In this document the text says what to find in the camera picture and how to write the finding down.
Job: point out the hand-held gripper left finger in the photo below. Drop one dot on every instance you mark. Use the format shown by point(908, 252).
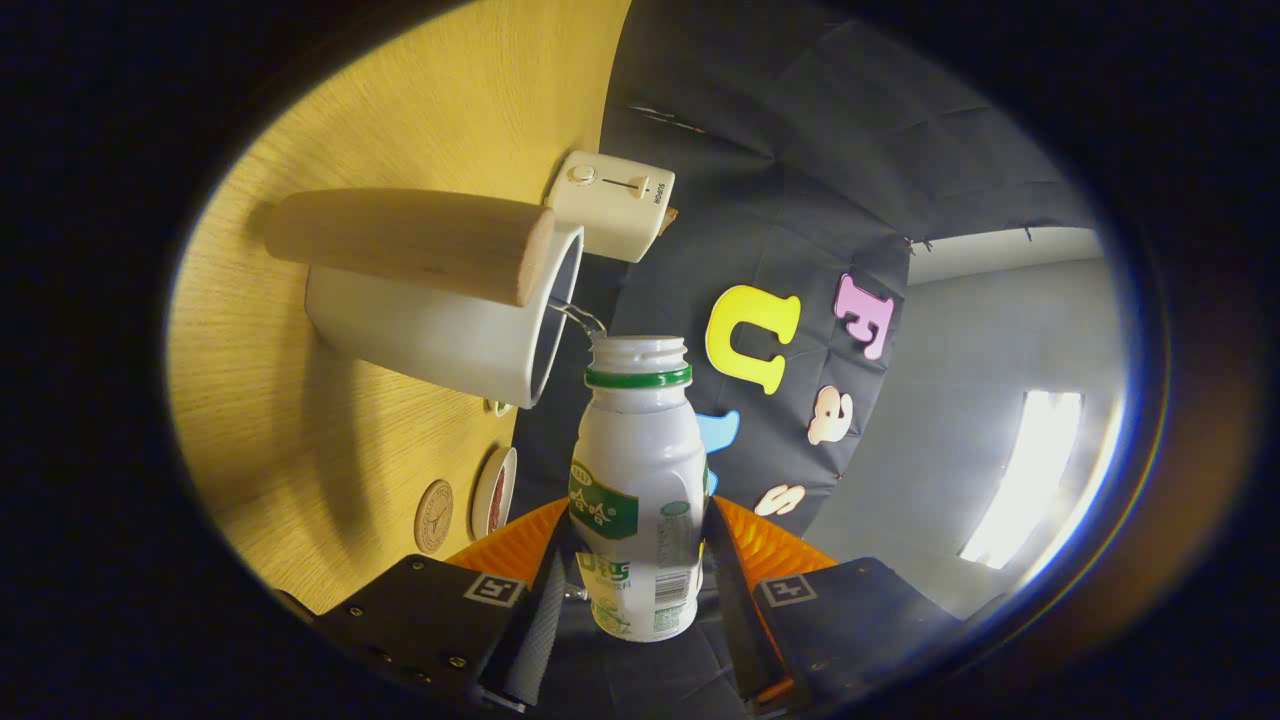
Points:
point(535, 630)

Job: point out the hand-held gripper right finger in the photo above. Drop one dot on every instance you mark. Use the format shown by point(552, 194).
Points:
point(740, 610)

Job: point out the round cork coaster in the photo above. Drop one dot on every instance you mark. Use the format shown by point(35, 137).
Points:
point(434, 516)

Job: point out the white juice bottle green label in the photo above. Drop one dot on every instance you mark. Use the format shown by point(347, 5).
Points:
point(640, 460)

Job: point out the clear juice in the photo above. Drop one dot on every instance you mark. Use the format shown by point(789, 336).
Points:
point(582, 319)

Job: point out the red sausage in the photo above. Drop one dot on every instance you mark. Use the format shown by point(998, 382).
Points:
point(498, 500)

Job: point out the white round plate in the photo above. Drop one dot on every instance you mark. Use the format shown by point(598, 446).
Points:
point(482, 495)

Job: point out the white sectioned dish with beans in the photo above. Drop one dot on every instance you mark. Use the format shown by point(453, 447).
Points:
point(499, 407)

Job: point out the ceiling light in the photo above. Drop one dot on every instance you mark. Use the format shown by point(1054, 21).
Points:
point(1030, 470)

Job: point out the toast slice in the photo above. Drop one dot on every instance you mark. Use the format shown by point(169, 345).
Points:
point(668, 216)

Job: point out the cream toaster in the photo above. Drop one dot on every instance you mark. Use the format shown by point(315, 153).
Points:
point(610, 215)

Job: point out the black backdrop cloth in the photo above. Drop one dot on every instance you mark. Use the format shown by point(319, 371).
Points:
point(800, 150)

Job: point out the wooden table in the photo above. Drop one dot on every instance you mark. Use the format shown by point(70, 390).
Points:
point(400, 120)

